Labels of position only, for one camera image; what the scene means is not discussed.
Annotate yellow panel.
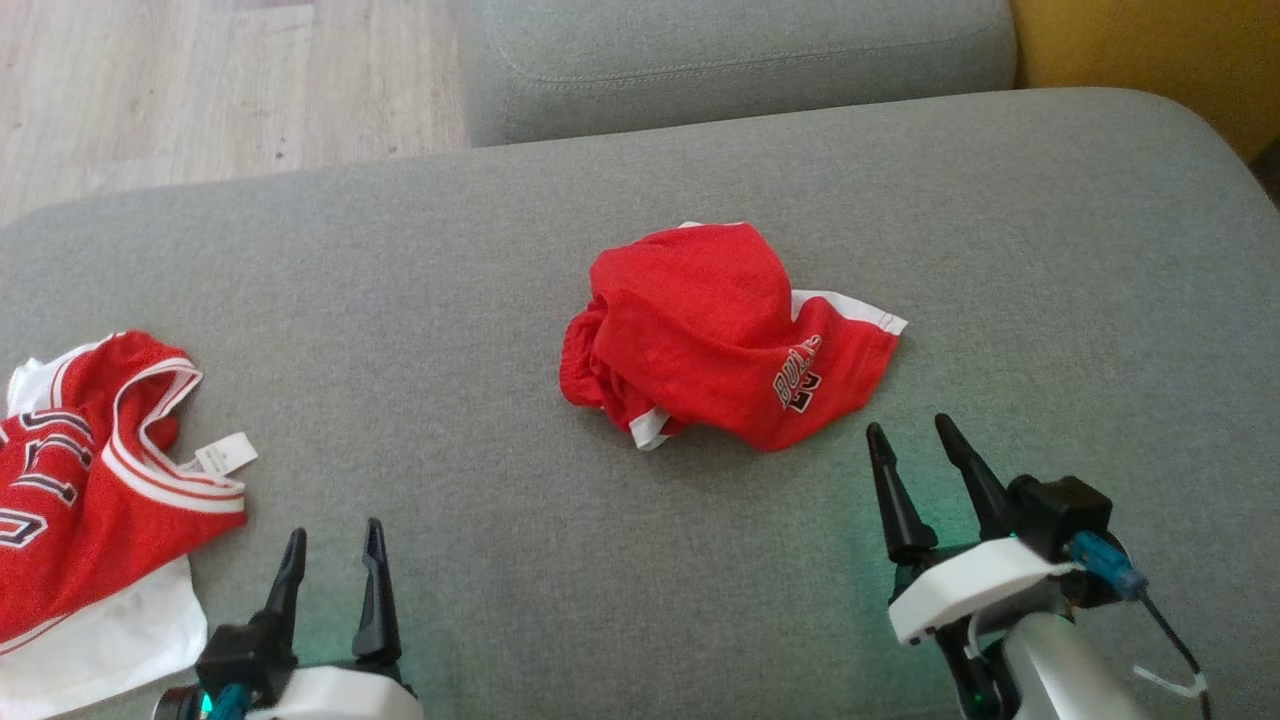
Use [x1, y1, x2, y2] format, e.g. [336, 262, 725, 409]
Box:
[1010, 0, 1280, 166]

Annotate red and white basketball jersey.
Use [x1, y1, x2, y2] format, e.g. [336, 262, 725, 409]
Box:
[0, 331, 259, 720]

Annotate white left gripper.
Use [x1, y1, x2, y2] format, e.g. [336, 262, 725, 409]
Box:
[245, 517, 426, 720]

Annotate blue right camera connector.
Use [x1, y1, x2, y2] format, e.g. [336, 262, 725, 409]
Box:
[1068, 532, 1149, 601]

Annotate grey sofa seat cushion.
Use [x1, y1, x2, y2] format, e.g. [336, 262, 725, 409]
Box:
[0, 87, 1280, 720]

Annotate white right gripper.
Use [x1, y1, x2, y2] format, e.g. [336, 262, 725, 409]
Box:
[865, 414, 1082, 720]

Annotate white cable tie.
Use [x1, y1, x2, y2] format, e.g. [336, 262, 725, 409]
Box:
[1133, 663, 1208, 699]

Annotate red Bulls shorts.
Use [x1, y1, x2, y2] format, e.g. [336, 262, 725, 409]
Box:
[558, 221, 909, 453]

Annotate grey sofa cushion with seam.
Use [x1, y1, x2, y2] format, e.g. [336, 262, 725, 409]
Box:
[460, 0, 1019, 148]

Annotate thin black cable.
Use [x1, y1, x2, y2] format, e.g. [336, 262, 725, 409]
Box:
[1130, 590, 1216, 720]

